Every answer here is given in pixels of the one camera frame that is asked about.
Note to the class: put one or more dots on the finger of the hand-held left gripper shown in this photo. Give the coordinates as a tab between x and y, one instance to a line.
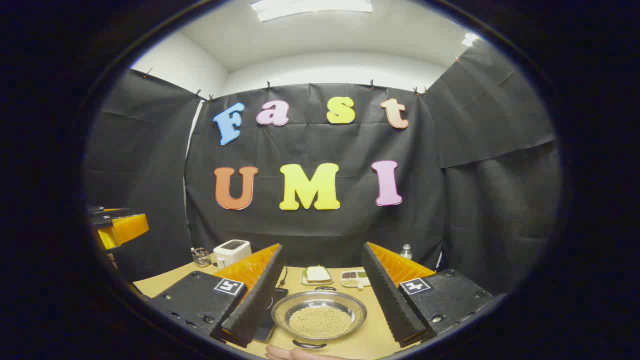
127	227

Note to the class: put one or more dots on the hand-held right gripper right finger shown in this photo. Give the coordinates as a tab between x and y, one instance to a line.
390	300

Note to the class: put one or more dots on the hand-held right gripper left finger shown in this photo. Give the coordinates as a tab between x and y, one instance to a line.
260	300

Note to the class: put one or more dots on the black induction cooktop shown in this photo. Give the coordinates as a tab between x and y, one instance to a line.
278	294

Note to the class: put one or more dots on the stainless steel pot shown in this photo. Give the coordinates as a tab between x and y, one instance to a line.
284	314

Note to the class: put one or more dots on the white divided spice tray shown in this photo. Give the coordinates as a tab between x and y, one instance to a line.
355	279

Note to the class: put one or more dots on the small sandwich plate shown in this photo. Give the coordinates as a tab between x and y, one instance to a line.
304	281

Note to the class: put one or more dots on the green drink bottle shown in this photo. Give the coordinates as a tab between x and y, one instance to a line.
406	253

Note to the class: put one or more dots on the white toaster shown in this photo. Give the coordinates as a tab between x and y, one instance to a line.
231	255

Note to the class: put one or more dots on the sandwich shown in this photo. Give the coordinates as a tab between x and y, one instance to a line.
318	274

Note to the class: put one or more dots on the pile of soybeans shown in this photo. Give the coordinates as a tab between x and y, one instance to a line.
320	322

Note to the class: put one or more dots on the black backdrop cloth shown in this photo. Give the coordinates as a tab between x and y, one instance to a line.
310	145

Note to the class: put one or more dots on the small ceiling light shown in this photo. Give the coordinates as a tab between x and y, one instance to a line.
469	40

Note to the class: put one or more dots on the large ceiling light panel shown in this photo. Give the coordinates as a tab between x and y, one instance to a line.
310	7

